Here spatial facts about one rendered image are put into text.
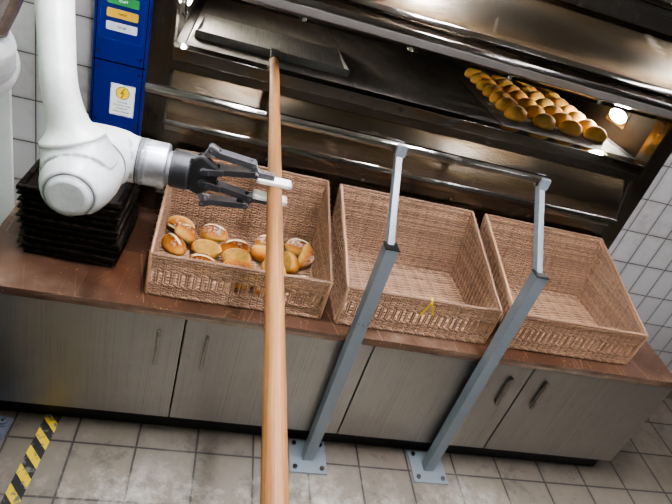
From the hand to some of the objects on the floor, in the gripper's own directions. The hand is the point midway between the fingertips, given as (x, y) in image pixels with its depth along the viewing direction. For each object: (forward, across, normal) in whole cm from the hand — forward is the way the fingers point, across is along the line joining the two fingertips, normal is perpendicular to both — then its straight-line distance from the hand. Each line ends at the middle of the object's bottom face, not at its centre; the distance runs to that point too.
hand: (272, 189), depth 113 cm
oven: (+47, +119, -180) cm, 221 cm away
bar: (+30, +118, -35) cm, 127 cm away
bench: (+47, +118, -57) cm, 140 cm away
